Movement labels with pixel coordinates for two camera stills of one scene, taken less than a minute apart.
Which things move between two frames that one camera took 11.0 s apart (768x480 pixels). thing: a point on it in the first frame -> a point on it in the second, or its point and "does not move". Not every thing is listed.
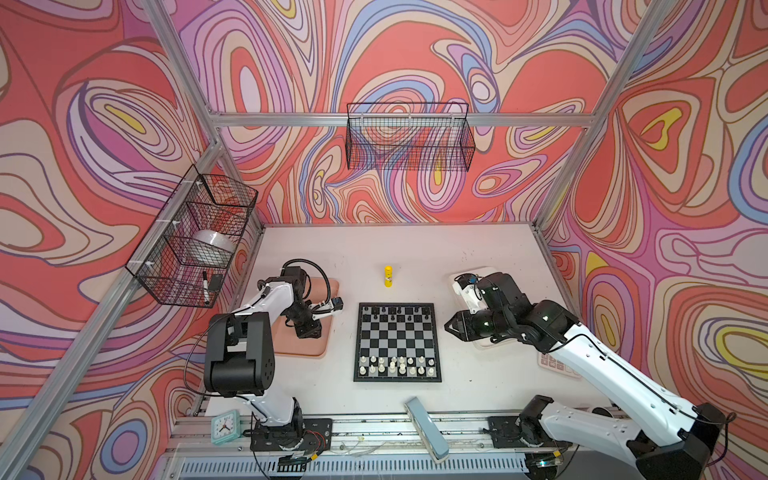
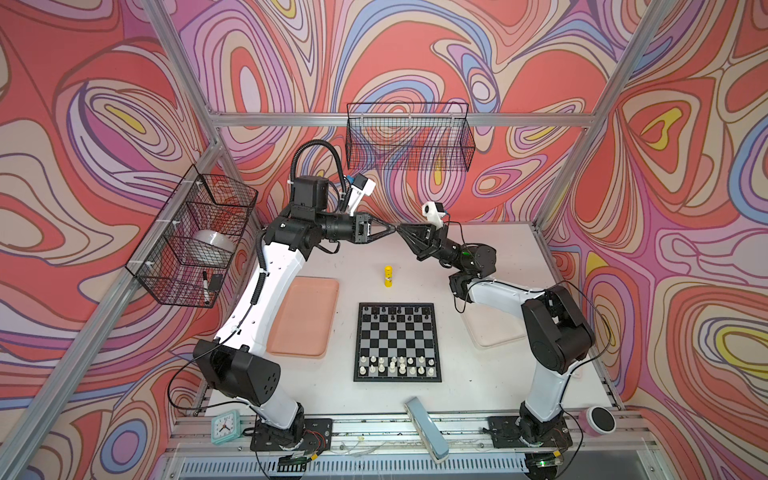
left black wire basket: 186,255 does not move
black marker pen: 205,287 does not move
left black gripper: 308,329 -> 360,229
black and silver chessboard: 397,342 does not move
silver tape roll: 211,244 does not move
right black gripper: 457,318 -> 429,241
